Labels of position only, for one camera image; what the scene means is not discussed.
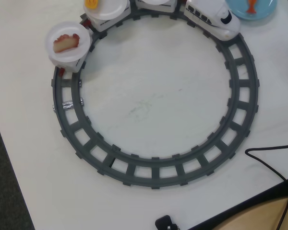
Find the orange shrimp sushi toy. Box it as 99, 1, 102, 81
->
244, 0, 257, 14

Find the grey circular toy track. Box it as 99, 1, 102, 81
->
50, 7, 261, 190

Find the light wooden furniture surface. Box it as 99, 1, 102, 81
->
218, 189, 288, 230

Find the blue round dish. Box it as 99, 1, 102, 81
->
224, 0, 278, 21

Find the yellow egg sushi toy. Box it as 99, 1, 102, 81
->
84, 0, 98, 10

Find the white Shinkansen toy locomotive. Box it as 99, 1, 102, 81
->
183, 0, 242, 41

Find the silver foil strip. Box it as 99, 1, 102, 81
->
51, 97, 85, 113

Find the long black cable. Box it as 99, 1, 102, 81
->
244, 144, 288, 230

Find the black power adapter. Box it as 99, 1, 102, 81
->
155, 215, 180, 230

